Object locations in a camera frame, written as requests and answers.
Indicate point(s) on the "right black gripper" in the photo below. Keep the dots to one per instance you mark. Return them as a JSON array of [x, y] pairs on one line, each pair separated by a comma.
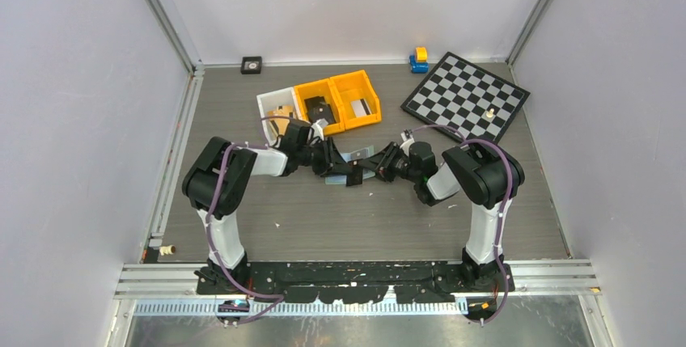
[[380, 162]]

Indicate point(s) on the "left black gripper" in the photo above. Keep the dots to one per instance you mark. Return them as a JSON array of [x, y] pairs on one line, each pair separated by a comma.
[[332, 162]]

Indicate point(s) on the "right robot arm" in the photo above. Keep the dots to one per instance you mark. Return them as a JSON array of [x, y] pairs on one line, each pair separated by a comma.
[[486, 174]]

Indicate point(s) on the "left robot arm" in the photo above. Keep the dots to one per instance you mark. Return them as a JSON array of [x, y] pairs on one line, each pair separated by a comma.
[[216, 182]]

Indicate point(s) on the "white card with stripe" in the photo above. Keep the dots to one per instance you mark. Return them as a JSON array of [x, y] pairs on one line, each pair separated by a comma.
[[360, 108]]

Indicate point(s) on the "brown cards in white bin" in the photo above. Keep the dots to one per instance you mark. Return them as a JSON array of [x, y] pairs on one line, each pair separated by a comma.
[[280, 117]]

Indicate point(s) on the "black wallet in bin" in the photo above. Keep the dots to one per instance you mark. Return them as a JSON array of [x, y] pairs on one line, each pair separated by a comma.
[[317, 107]]

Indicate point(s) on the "right orange storage bin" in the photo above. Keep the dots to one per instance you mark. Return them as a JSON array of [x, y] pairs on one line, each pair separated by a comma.
[[357, 85]]

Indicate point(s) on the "orange storage bin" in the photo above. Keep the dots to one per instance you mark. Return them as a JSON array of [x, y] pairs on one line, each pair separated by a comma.
[[357, 85], [326, 88]]

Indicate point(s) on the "middle orange storage bin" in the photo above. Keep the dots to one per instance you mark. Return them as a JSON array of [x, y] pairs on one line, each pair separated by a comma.
[[326, 88]]

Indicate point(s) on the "white storage bin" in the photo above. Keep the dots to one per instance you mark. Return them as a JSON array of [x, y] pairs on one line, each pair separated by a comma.
[[281, 102]]

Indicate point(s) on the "black white chessboard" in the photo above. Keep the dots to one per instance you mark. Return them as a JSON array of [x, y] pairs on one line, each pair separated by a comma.
[[456, 95]]

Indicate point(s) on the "small black square box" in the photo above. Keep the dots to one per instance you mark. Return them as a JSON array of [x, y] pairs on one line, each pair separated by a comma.
[[251, 65]]

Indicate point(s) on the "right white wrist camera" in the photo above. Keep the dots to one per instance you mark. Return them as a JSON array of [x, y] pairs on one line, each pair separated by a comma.
[[407, 140]]

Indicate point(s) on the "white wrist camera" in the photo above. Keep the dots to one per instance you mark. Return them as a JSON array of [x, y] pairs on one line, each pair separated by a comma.
[[407, 140], [317, 129]]

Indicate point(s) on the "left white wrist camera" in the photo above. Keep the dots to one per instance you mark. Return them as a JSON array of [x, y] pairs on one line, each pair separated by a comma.
[[317, 129]]

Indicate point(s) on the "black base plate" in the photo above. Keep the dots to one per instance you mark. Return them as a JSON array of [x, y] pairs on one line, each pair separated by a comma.
[[352, 282]]

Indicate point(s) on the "cream chess piece on rail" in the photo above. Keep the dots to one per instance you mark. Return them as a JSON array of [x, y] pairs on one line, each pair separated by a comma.
[[167, 250]]

